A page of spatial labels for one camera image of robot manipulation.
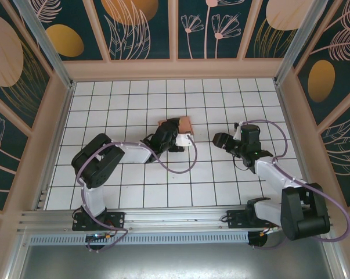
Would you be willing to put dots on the pink paper box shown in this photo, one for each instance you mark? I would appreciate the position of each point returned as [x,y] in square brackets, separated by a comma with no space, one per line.
[187,125]

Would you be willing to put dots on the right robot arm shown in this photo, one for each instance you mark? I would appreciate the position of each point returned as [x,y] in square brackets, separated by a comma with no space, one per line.
[279,174]

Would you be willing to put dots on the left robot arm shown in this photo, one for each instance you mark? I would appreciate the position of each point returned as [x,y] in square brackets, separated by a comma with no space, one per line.
[93,197]

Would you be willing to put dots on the grey metal sheet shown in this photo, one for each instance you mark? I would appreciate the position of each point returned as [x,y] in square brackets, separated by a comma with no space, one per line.
[174,261]

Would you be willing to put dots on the aluminium mounting rail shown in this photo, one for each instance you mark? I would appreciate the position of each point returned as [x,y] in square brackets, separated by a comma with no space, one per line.
[174,216]

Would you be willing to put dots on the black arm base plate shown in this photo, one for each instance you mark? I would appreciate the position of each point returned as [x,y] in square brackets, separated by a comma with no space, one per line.
[118,221]
[234,219]

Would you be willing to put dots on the aluminium corner post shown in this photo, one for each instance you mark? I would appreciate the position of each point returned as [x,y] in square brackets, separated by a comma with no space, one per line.
[51,49]
[293,43]

